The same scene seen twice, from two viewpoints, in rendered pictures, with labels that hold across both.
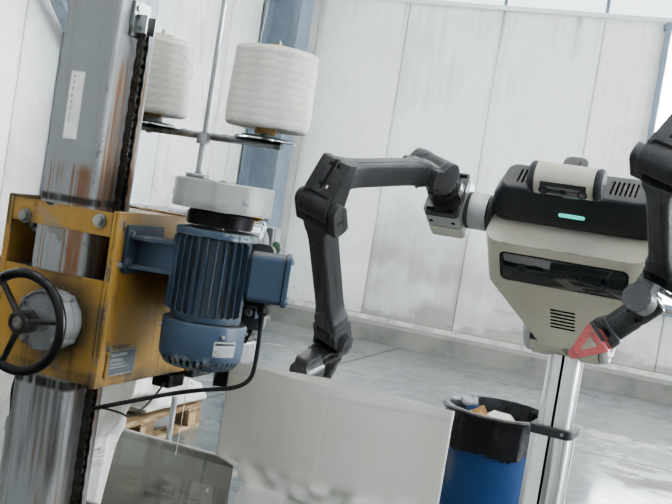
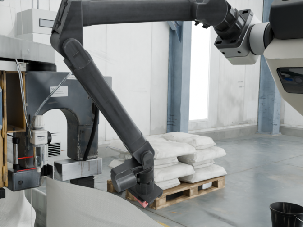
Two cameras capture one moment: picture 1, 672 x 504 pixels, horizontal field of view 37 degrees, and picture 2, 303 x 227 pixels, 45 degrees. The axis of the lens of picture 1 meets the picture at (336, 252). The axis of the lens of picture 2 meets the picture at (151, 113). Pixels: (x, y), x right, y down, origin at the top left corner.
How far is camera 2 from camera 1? 143 cm
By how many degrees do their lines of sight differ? 26
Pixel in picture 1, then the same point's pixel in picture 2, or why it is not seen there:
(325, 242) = (80, 75)
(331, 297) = (115, 122)
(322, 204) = (57, 40)
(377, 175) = (122, 11)
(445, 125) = not seen: outside the picture
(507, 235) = (281, 52)
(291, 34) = not seen: hidden behind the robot
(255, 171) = (267, 70)
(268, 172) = not seen: hidden behind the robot
